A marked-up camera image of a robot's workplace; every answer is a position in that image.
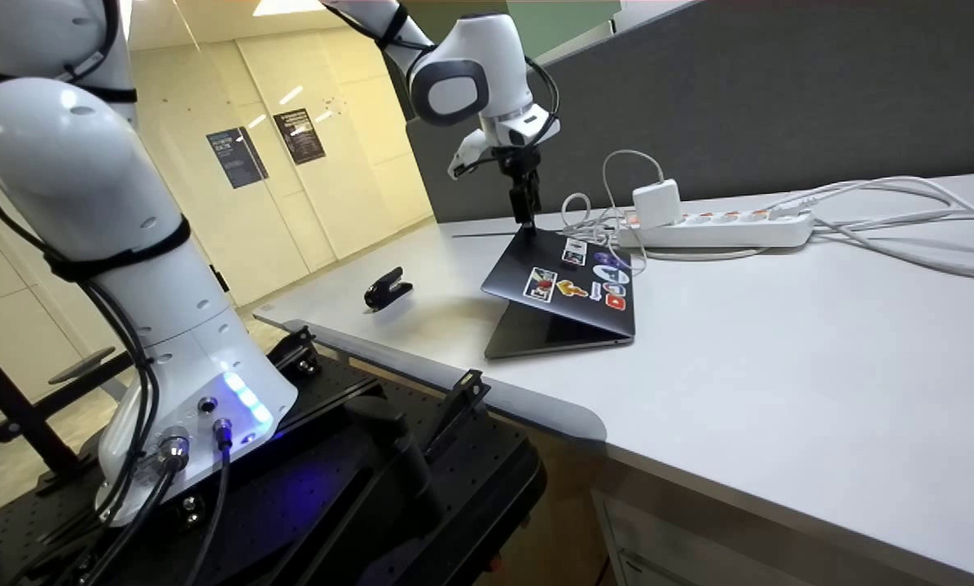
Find black tripod stand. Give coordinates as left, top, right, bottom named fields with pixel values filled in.
left=0, top=322, right=137, bottom=499

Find green wall panel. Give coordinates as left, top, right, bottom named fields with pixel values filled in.
left=399, top=0, right=626, bottom=67

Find small black clip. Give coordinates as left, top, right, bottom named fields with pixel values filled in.
left=360, top=264, right=418, bottom=317

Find silver laptop with stickers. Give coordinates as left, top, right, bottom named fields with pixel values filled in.
left=479, top=226, right=640, bottom=365

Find white power strip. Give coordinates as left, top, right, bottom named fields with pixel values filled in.
left=612, top=207, right=817, bottom=255

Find gray partition wall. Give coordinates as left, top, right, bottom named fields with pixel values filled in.
left=405, top=0, right=974, bottom=226

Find white power strip cable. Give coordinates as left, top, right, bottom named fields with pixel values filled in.
left=766, top=173, right=974, bottom=288

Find ceiling light panel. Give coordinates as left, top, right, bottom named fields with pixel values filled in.
left=251, top=0, right=331, bottom=19

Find white charger cable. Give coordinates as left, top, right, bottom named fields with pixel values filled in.
left=555, top=148, right=675, bottom=269

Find black table clamp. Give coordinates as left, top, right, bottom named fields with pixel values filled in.
left=436, top=368, right=493, bottom=440
left=264, top=322, right=326, bottom=380

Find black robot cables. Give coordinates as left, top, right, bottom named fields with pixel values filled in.
left=0, top=159, right=239, bottom=586

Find white laptop charger brick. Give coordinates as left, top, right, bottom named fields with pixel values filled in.
left=627, top=177, right=683, bottom=231

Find dark wall poster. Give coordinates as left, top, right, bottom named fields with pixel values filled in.
left=205, top=125, right=269, bottom=193
left=269, top=103, right=329, bottom=171

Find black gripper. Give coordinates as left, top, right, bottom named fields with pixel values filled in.
left=493, top=142, right=550, bottom=231

